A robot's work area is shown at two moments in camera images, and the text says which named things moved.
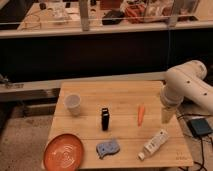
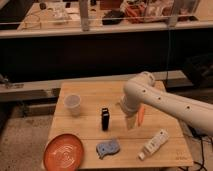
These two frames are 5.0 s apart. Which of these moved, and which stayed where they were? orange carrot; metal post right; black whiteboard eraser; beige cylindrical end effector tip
Moved: beige cylindrical end effector tip
Stayed: orange carrot; metal post right; black whiteboard eraser
